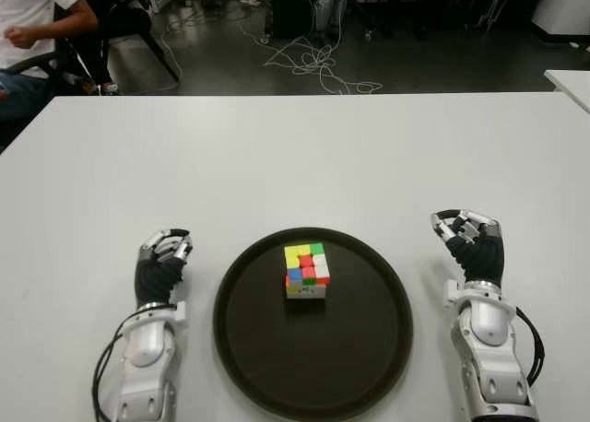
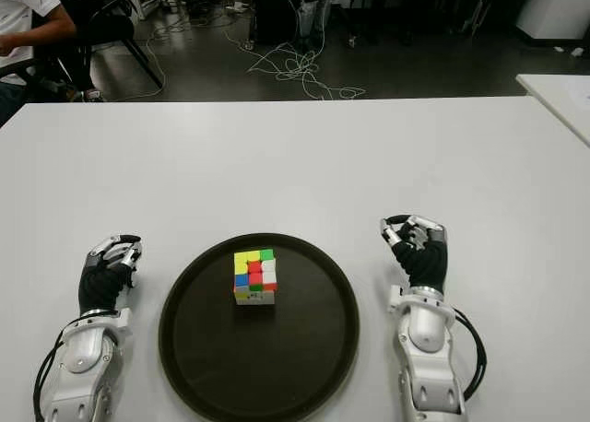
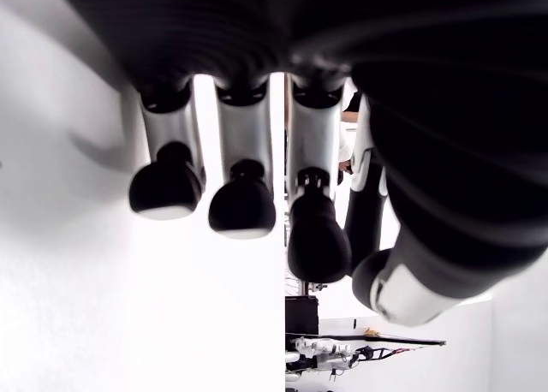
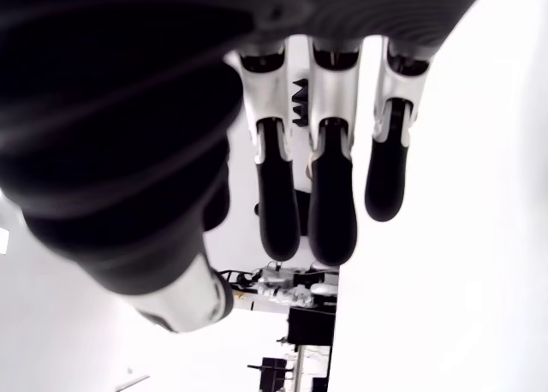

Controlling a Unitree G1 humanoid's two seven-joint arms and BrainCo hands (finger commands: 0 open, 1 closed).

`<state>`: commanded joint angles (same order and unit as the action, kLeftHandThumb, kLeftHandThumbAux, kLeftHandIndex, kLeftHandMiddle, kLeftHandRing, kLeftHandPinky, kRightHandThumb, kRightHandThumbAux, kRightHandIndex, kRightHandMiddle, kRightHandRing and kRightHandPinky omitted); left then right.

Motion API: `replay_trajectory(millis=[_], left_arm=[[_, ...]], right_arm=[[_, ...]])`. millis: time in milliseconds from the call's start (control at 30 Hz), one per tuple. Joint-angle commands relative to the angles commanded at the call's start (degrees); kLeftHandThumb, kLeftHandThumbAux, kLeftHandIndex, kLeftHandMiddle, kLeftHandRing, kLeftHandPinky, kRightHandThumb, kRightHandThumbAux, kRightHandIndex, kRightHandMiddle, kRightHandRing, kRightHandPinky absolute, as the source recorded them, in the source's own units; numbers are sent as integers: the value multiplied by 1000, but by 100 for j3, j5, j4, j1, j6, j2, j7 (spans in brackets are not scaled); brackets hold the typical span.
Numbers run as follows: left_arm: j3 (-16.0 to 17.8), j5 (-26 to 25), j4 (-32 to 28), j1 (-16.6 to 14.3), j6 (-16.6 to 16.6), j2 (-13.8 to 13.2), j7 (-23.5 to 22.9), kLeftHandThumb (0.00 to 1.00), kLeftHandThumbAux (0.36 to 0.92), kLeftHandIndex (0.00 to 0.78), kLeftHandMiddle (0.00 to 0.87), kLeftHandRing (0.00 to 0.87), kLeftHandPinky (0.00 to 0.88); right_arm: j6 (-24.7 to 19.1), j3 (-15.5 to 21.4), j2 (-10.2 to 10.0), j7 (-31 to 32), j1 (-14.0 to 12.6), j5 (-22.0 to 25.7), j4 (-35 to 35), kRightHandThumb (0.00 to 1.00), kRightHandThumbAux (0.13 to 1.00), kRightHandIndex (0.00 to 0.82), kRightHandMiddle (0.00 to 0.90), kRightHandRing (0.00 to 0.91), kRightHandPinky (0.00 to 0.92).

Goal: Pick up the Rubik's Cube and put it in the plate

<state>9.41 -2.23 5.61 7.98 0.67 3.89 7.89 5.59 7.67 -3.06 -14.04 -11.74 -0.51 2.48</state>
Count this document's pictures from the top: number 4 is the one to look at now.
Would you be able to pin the silver background robot legs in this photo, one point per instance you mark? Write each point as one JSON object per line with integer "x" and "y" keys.
{"x": 295, "y": 287}

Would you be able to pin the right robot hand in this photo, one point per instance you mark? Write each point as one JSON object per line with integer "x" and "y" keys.
{"x": 107, "y": 131}

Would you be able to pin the black cabinet on casters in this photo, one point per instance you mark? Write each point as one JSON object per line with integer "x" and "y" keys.
{"x": 310, "y": 323}

